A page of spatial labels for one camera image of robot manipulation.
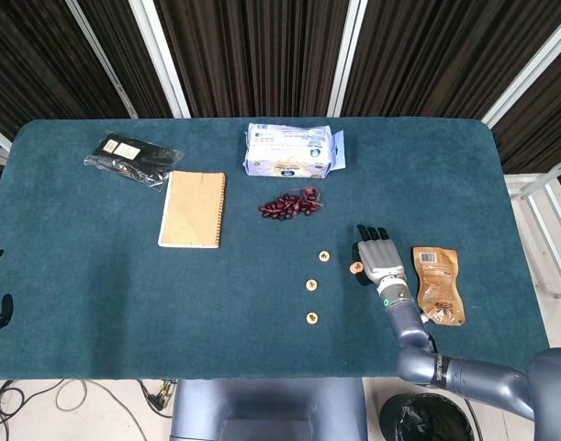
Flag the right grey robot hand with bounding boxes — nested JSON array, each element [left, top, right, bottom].
[[352, 223, 408, 288]]

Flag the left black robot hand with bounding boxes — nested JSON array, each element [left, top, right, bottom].
[[0, 249, 14, 340]]

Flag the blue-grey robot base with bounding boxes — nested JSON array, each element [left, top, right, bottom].
[[169, 377, 368, 441]]

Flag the brown spout pouch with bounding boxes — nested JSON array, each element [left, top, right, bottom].
[[411, 246, 466, 327]]

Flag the bunch of dark red grapes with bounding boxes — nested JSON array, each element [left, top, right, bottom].
[[258, 185, 325, 221]]

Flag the white purple tissue pack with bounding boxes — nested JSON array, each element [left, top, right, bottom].
[[241, 121, 346, 180]]

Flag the teal table cloth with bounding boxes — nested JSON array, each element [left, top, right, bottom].
[[0, 118, 552, 381]]

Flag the black trash bin with bag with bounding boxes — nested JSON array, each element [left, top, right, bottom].
[[378, 392, 477, 441]]

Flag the spiral-bound yellow notebook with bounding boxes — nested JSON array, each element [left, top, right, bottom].
[[157, 170, 228, 250]]

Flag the black item in plastic bag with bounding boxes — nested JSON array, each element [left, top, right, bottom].
[[83, 131, 185, 193]]

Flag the dark brown pleated curtain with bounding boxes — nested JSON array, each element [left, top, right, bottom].
[[0, 0, 561, 175]]

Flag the grey floor cable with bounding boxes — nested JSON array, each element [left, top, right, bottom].
[[54, 379, 148, 441]]

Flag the aluminium frame rack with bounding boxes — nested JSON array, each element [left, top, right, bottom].
[[504, 153, 561, 300]]

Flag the black cable with plug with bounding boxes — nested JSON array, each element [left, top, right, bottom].
[[137, 379, 178, 419]]

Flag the white frame post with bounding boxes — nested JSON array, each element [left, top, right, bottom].
[[481, 8, 561, 130], [128, 0, 192, 119], [64, 0, 140, 119], [328, 0, 369, 119]]

